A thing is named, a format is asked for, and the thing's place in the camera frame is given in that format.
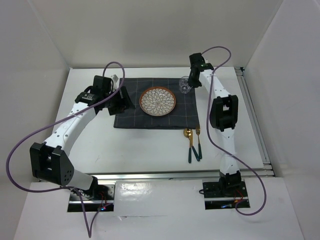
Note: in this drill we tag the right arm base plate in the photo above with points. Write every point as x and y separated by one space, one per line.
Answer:
217 199

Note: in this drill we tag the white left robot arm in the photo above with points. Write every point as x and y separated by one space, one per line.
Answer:
50 159

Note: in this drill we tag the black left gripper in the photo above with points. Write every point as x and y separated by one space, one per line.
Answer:
122 103

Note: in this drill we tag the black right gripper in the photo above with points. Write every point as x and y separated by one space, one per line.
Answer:
195 84

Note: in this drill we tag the clear drinking glass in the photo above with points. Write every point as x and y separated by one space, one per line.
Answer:
184 86

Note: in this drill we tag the gold fork green handle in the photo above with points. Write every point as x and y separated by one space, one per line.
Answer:
198 132

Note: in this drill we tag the dark checked cloth placemat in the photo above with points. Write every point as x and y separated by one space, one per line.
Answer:
184 115

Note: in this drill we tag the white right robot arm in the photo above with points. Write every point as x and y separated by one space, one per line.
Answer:
223 116

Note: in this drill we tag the gold spoon green handle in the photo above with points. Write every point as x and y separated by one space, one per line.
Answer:
193 148

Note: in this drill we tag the floral patterned ceramic plate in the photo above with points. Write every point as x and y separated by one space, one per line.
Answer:
157 101

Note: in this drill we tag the gold knife green handle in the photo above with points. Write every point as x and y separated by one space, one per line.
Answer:
190 137

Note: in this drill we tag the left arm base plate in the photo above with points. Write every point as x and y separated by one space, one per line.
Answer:
102 200

